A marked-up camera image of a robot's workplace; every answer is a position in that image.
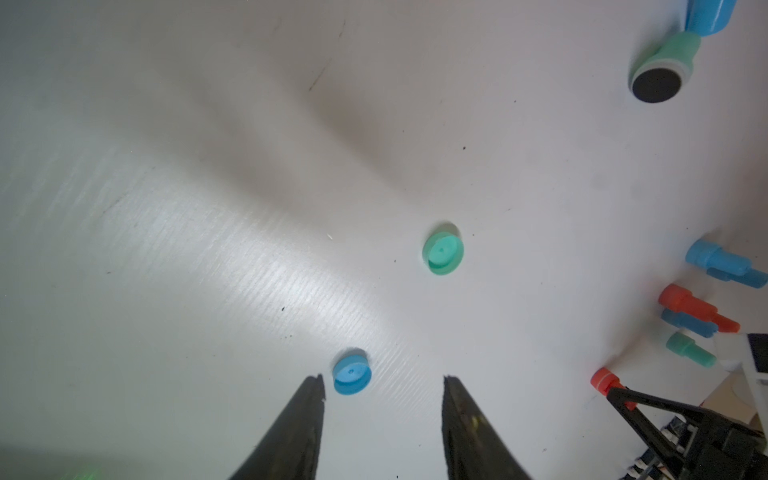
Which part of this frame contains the red stamp back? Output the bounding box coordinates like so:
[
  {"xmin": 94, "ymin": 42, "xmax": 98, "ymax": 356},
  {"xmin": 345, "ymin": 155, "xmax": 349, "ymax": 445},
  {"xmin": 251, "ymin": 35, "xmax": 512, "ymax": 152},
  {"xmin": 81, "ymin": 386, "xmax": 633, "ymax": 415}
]
[{"xmin": 590, "ymin": 367, "xmax": 637, "ymax": 411}]

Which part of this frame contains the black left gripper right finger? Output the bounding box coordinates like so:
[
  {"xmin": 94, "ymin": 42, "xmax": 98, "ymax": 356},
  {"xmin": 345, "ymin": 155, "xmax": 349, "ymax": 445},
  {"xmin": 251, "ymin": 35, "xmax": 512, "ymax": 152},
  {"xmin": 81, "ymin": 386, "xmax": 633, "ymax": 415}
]
[{"xmin": 442, "ymin": 376, "xmax": 530, "ymax": 480}]

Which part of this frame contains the green stamp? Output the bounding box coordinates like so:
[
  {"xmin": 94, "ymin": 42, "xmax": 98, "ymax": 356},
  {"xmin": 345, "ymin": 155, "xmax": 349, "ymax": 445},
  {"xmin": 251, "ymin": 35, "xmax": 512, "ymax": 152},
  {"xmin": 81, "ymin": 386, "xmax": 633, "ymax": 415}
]
[
  {"xmin": 666, "ymin": 332, "xmax": 717, "ymax": 368},
  {"xmin": 630, "ymin": 31, "xmax": 701, "ymax": 104}
]

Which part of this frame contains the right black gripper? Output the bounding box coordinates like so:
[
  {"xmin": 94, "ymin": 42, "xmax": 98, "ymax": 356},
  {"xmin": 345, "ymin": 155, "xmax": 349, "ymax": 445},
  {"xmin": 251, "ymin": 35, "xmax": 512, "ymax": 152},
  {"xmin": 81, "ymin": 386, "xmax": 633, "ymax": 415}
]
[{"xmin": 607, "ymin": 388, "xmax": 767, "ymax": 480}]

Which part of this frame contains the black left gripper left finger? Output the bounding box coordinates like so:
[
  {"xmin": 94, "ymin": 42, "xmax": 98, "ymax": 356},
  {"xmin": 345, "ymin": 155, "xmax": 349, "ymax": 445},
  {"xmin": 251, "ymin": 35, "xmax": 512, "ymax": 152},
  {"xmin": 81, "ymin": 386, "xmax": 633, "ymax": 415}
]
[{"xmin": 230, "ymin": 374, "xmax": 325, "ymax": 480}]

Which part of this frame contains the blue stamp large near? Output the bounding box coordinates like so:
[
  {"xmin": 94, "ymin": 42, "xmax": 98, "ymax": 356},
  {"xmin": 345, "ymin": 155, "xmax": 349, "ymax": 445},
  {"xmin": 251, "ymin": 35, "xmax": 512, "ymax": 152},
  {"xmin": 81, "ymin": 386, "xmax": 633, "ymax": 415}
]
[{"xmin": 685, "ymin": 0, "xmax": 737, "ymax": 37}]

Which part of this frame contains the green cap top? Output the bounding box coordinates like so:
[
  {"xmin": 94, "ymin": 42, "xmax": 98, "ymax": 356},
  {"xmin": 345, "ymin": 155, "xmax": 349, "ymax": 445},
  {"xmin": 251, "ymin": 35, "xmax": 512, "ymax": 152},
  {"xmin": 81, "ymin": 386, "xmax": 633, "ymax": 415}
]
[{"xmin": 422, "ymin": 231, "xmax": 465, "ymax": 275}]

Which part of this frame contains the red stamp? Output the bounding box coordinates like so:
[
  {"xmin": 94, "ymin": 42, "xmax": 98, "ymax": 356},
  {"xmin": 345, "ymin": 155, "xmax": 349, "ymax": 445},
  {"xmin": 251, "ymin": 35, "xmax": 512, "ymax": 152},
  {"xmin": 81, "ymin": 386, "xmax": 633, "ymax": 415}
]
[
  {"xmin": 590, "ymin": 367, "xmax": 637, "ymax": 411},
  {"xmin": 658, "ymin": 283, "xmax": 718, "ymax": 322},
  {"xmin": 711, "ymin": 313, "xmax": 741, "ymax": 333}
]

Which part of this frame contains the blue cap left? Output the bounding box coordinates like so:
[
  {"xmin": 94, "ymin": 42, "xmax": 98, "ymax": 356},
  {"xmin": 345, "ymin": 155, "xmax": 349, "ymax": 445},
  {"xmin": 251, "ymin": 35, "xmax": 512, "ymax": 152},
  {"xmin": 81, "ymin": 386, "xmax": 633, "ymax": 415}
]
[{"xmin": 333, "ymin": 355, "xmax": 372, "ymax": 396}]

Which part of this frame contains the red stamp front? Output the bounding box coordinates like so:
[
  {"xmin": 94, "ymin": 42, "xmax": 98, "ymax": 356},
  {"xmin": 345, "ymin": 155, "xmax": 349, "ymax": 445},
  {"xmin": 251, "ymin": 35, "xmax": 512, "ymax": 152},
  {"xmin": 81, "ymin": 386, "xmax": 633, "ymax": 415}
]
[{"xmin": 658, "ymin": 283, "xmax": 718, "ymax": 322}]

